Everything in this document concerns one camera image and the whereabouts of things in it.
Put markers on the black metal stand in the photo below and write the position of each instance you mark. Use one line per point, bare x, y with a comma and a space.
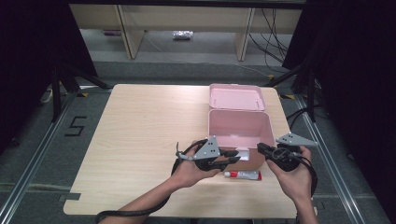
56, 93
311, 93

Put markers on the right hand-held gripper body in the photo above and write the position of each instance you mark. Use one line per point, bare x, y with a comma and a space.
292, 140

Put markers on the aluminium floor rail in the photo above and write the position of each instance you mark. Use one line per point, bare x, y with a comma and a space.
330, 168
28, 168

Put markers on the black curtain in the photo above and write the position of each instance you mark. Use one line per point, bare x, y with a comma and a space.
31, 62
358, 77

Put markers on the pink storage box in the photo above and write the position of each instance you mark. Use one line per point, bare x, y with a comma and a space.
239, 124

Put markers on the beige wooden desk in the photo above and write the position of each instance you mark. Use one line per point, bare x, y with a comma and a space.
186, 17

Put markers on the crumpled silver foil packet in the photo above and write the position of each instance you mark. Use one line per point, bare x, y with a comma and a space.
182, 34

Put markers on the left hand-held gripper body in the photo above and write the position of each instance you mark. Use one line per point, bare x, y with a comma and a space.
208, 151

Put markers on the grey tape strip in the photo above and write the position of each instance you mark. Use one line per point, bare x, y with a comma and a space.
70, 196

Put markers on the person's left hand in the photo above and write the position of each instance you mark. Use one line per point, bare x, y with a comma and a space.
186, 172

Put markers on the red and white ointment tube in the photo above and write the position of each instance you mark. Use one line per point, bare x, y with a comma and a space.
244, 175

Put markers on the person's right hand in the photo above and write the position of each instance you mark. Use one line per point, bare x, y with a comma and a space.
295, 183

